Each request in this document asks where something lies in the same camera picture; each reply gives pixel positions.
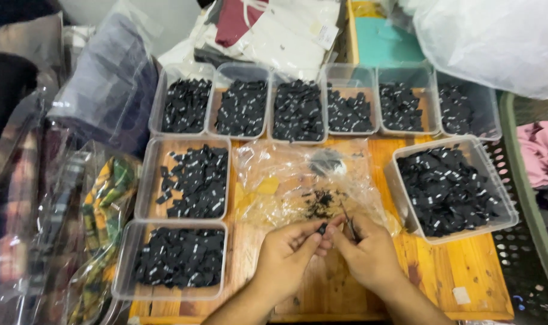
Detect person's left hand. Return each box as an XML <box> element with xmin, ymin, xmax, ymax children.
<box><xmin>255</xmin><ymin>219</ymin><xmax>336</xmax><ymax>308</ymax></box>

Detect person's right hand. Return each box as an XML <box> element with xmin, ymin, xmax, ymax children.
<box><xmin>328</xmin><ymin>214</ymin><xmax>408</xmax><ymax>298</ymax></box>

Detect small thread snips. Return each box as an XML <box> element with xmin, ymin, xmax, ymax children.
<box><xmin>338</xmin><ymin>200</ymin><xmax>360</xmax><ymax>243</ymax></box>

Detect black thread scraps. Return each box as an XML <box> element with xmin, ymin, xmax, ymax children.
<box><xmin>301</xmin><ymin>190</ymin><xmax>342</xmax><ymax>220</ymax></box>

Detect yellow paper pieces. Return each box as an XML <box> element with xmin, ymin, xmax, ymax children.
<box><xmin>234</xmin><ymin>176</ymin><xmax>281</xmax><ymax>208</ymax></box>

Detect crumpled clear plastic bag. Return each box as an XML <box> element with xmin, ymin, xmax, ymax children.
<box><xmin>232</xmin><ymin>138</ymin><xmax>402</xmax><ymax>237</ymax></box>

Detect white sticker scrap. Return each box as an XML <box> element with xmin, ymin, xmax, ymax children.
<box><xmin>452</xmin><ymin>286</ymin><xmax>472</xmax><ymax>306</ymax></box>

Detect pile of black labels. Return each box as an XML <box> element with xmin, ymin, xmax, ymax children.
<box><xmin>396</xmin><ymin>146</ymin><xmax>503</xmax><ymax>238</ymax></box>
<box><xmin>155</xmin><ymin>144</ymin><xmax>229</xmax><ymax>219</ymax></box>
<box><xmin>134</xmin><ymin>227</ymin><xmax>226</xmax><ymax>290</ymax></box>

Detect black round spool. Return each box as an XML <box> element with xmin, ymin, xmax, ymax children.
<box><xmin>308</xmin><ymin>148</ymin><xmax>347</xmax><ymax>178</ymax></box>

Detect clear plastic tub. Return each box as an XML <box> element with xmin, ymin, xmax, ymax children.
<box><xmin>383</xmin><ymin>135</ymin><xmax>520</xmax><ymax>246</ymax></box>
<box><xmin>134</xmin><ymin>135</ymin><xmax>233</xmax><ymax>222</ymax></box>
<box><xmin>111</xmin><ymin>219</ymin><xmax>230</xmax><ymax>302</ymax></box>

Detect row of label-filled clear containers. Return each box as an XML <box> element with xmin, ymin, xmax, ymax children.
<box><xmin>148</xmin><ymin>62</ymin><xmax>503</xmax><ymax>145</ymax></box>

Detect green perforated laundry basket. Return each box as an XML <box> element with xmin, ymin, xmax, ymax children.
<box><xmin>485</xmin><ymin>91</ymin><xmax>548</xmax><ymax>325</ymax></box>

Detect bagged yellow green patterned garment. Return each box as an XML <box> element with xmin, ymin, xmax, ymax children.
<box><xmin>64</xmin><ymin>144</ymin><xmax>144</xmax><ymax>325</ymax></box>

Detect pink clothes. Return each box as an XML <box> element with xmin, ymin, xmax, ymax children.
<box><xmin>516</xmin><ymin>120</ymin><xmax>548</xmax><ymax>190</ymax></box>

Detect cardboard box with teal garment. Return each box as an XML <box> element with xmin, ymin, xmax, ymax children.
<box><xmin>345</xmin><ymin>0</ymin><xmax>427</xmax><ymax>69</ymax></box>

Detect stack of bagged white garments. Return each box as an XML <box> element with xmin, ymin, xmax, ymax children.
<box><xmin>158</xmin><ymin>0</ymin><xmax>343</xmax><ymax>83</ymax></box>

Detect bagged blue-grey garment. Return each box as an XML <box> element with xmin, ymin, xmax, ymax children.
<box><xmin>47</xmin><ymin>0</ymin><xmax>164</xmax><ymax>156</ymax></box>

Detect large white plastic bag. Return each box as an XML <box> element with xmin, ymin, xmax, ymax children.
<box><xmin>398</xmin><ymin>0</ymin><xmax>548</xmax><ymax>101</ymax></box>

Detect heap of bagged garments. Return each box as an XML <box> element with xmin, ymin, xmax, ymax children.
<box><xmin>0</xmin><ymin>0</ymin><xmax>96</xmax><ymax>325</ymax></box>

